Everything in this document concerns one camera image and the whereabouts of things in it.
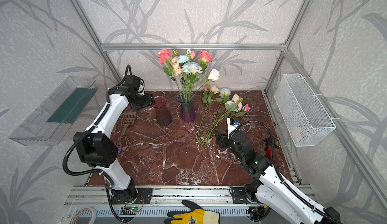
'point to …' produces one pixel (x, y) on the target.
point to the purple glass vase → (187, 113)
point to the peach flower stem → (177, 69)
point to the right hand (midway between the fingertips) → (220, 126)
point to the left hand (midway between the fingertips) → (153, 98)
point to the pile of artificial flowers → (230, 105)
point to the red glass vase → (163, 116)
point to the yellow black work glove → (195, 215)
